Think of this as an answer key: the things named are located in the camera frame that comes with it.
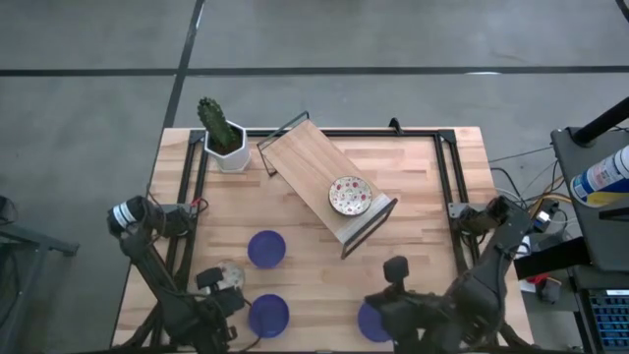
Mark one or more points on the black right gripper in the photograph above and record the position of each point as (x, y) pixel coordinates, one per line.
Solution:
(408, 314)

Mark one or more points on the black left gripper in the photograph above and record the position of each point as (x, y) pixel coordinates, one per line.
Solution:
(227, 301)

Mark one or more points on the blue plate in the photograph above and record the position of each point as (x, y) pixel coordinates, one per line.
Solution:
(368, 324)
(268, 315)

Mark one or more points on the purple mini bowl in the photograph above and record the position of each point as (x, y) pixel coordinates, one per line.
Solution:
(266, 249)

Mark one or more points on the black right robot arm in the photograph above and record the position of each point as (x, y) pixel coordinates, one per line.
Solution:
(491, 260)

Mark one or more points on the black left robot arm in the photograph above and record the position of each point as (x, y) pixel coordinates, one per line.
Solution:
(147, 260)

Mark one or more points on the white hexagonal plant pot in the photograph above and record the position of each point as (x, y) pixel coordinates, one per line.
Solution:
(236, 159)

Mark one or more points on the small black red device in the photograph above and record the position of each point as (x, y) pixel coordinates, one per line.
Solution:
(548, 290)

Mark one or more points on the green cactus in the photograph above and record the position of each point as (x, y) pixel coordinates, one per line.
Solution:
(216, 120)

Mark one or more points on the blue white connector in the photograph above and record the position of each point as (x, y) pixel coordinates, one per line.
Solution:
(543, 218)

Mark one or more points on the grey metal stand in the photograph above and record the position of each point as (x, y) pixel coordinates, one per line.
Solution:
(39, 241)

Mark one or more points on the laptop keyboard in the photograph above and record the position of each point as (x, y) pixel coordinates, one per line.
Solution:
(609, 319)

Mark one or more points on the grey side cart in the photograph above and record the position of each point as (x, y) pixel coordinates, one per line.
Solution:
(609, 236)

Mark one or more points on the white blue spray bottle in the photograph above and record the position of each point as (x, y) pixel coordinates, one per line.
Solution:
(602, 177)

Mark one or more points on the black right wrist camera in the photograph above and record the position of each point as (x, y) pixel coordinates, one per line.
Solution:
(395, 269)

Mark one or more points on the wooden shelf black metal frame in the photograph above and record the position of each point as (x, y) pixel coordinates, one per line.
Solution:
(304, 162)

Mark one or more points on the black aluminium table frame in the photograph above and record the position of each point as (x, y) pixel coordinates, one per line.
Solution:
(344, 133)

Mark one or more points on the black frame clamp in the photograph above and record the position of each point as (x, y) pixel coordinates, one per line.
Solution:
(395, 125)

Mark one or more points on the black round post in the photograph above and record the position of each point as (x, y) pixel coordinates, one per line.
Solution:
(602, 123)

